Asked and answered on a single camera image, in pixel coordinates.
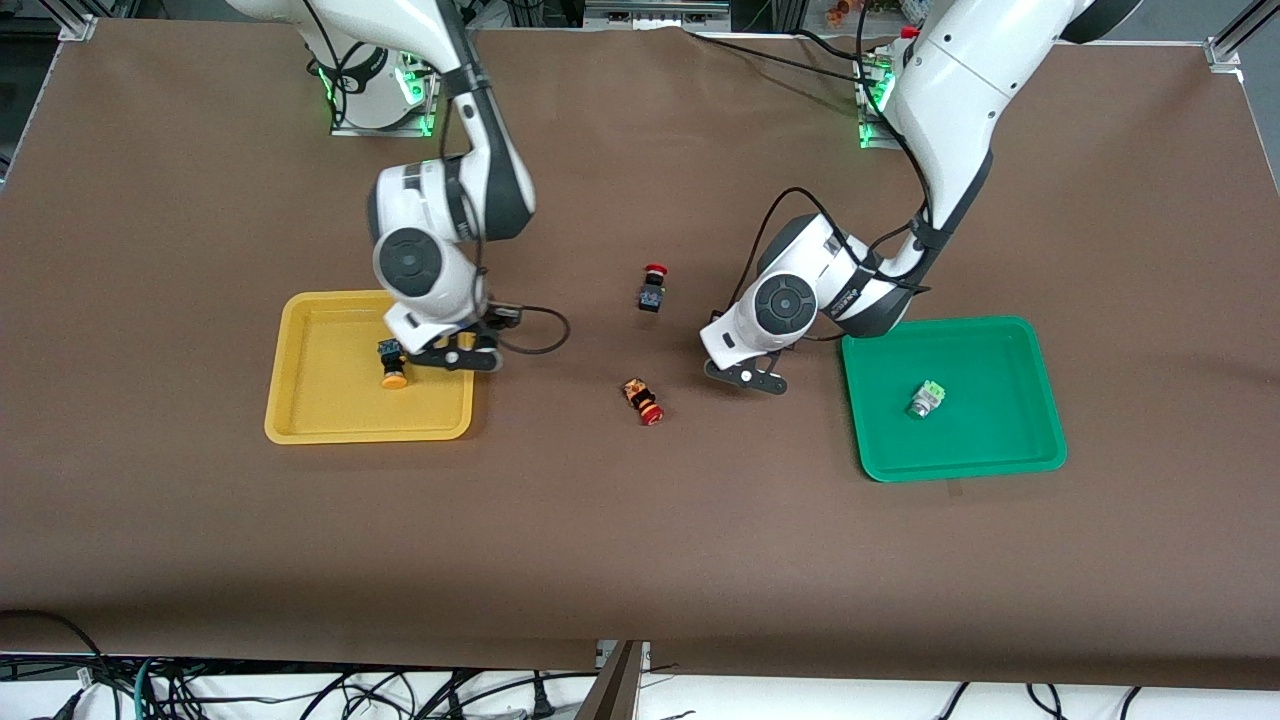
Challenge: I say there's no green push button switch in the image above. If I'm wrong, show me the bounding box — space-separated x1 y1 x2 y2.
905 379 950 421

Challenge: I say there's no yellow plastic tray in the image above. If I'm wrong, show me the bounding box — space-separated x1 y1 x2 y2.
263 287 480 445

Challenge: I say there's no red button with orange body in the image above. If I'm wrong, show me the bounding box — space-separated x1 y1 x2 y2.
621 376 666 427

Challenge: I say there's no brown table mat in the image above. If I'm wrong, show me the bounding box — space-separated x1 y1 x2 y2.
0 18 1280 691

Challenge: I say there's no green plastic tray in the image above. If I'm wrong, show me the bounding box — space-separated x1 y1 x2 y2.
840 315 1069 484

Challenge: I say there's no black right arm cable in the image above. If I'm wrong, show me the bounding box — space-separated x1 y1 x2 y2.
298 0 572 357

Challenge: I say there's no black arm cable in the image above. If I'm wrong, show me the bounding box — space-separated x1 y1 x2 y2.
735 0 943 347
298 0 572 357

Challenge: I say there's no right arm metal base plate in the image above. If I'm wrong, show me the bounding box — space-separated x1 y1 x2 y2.
329 40 447 138

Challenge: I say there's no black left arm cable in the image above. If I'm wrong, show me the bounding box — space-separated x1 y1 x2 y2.
735 0 943 347

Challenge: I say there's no black floor cable with plug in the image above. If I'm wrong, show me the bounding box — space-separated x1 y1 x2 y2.
415 668 561 720

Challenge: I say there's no aluminium frame rail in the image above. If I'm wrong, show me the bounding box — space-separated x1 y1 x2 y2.
583 0 733 28

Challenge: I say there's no table frame beam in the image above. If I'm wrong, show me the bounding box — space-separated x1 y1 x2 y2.
572 640 653 720

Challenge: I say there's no black cable on mat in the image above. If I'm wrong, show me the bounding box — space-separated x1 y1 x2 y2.
684 28 873 85

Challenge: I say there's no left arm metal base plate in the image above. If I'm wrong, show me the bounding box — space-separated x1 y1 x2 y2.
853 48 901 151

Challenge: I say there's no green floor cable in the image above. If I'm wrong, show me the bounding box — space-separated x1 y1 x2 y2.
132 656 163 720

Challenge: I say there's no black floor cable loop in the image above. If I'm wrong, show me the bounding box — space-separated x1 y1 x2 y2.
0 608 111 691

